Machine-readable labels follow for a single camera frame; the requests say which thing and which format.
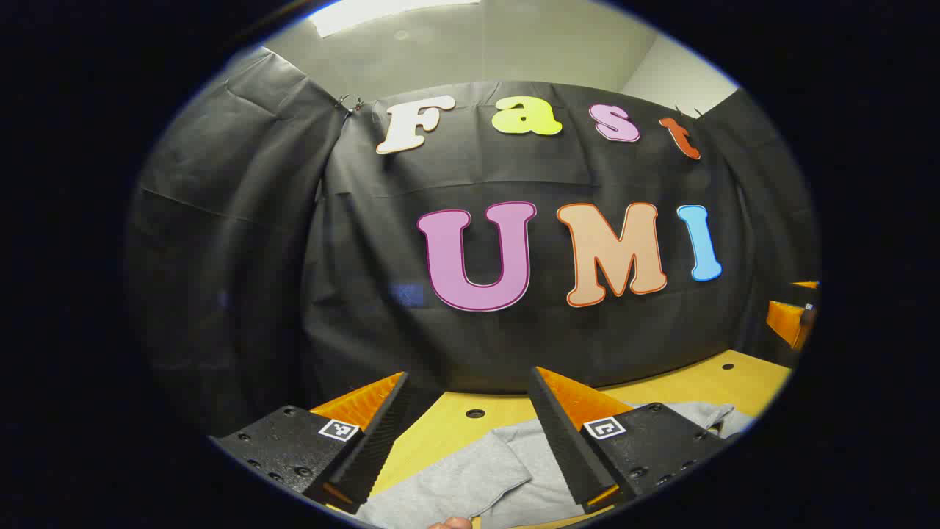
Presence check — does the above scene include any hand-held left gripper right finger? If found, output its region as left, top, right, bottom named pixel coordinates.
left=527, top=366, right=726, bottom=515

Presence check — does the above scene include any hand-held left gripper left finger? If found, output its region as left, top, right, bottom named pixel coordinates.
left=209, top=372, right=413, bottom=515

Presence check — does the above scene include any grey zip-neck sweatshirt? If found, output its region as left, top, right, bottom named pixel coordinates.
left=355, top=400, right=757, bottom=529

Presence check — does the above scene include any black backdrop cloth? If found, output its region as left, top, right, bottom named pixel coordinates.
left=125, top=48, right=822, bottom=434

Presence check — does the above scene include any ceiling light panel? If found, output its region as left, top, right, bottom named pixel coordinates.
left=308, top=0, right=482, bottom=39

